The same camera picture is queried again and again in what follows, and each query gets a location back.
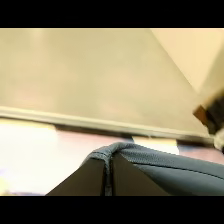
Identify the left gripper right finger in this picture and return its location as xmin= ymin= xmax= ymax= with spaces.
xmin=110 ymin=152 xmax=171 ymax=197

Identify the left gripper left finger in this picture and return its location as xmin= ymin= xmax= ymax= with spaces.
xmin=46 ymin=156 xmax=107 ymax=197

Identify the blue garment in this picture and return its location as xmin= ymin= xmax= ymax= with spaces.
xmin=86 ymin=142 xmax=224 ymax=197

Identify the silver frame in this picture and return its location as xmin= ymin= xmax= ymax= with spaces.
xmin=0 ymin=105 xmax=215 ymax=142

